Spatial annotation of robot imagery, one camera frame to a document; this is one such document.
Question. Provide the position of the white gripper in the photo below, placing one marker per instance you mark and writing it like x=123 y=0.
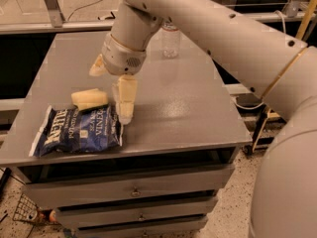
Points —
x=121 y=59

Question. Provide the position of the yellow sponge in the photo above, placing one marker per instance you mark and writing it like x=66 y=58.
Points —
x=88 y=99

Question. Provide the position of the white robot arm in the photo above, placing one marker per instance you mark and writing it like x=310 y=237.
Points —
x=279 y=69

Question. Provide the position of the blue Kettle chip bag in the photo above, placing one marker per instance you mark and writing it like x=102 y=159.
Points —
x=75 y=131

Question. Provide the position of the clear plastic water bottle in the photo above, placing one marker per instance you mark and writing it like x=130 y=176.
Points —
x=170 y=40

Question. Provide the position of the grey drawer cabinet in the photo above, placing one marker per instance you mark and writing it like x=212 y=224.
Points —
x=177 y=152

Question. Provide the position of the yellow metal stand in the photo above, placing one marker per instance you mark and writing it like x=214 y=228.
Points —
x=281 y=95

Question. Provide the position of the black wire basket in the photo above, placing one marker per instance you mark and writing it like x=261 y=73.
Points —
x=26 y=210

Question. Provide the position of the metal railing frame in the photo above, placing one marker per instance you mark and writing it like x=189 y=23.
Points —
x=24 y=16

